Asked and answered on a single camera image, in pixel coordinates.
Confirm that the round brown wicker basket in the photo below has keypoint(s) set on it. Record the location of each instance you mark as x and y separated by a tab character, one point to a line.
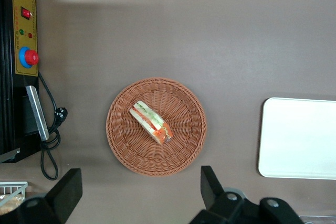
181	103

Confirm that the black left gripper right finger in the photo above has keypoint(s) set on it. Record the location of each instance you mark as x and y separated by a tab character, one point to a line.
212	190

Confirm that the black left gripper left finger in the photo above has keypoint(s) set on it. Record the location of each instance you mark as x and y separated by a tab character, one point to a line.
63	195

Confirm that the black machine with yellow panel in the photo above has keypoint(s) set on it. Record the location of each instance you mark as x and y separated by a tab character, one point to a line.
8	51

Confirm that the rice cracker snack bag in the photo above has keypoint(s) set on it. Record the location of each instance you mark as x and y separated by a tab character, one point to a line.
8	204

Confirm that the red rocker switch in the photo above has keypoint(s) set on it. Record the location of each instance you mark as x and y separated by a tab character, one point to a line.
26	13

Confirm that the red emergency stop button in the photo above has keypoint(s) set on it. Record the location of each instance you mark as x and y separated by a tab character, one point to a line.
30	57

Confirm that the triangle sandwich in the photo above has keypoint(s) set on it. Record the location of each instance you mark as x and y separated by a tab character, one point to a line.
149	119

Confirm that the clear acrylic bottle rack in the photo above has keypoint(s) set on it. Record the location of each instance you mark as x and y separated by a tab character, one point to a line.
320	220

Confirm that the cream plastic tray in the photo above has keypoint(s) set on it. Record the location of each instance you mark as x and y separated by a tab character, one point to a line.
299	137

